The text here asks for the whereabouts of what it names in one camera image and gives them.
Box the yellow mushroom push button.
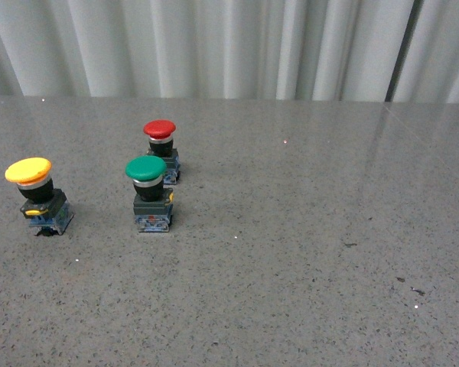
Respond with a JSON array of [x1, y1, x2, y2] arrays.
[[5, 157, 74, 235]]

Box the green mushroom push button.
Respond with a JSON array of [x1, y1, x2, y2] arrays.
[[125, 155, 174, 232]]

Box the red mushroom push button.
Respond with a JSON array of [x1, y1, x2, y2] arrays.
[[143, 119, 181, 185]]

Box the white pleated curtain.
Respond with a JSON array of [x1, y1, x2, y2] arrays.
[[0, 1, 459, 103]]

